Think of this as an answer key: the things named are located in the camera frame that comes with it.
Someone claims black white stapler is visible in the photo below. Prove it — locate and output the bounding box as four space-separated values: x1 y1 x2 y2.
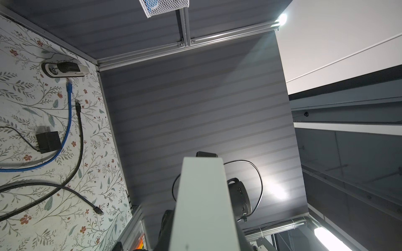
41 62 90 78

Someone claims small black adapter with cable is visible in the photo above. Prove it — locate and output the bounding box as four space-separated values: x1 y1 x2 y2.
1 126 62 154

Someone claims white network switch box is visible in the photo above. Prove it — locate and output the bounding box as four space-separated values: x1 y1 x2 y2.
169 157 240 251

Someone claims floral patterned table mat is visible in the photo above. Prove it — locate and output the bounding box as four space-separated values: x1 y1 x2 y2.
1 17 132 251

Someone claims blue ethernet cable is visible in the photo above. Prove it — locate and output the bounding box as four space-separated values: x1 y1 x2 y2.
0 78 73 173

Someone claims long black cable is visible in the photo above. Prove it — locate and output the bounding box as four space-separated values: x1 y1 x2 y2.
0 99 104 223

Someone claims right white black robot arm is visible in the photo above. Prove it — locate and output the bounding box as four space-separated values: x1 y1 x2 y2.
154 151 256 251

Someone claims white wire mesh basket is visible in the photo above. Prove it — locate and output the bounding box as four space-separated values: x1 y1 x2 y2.
139 0 189 18

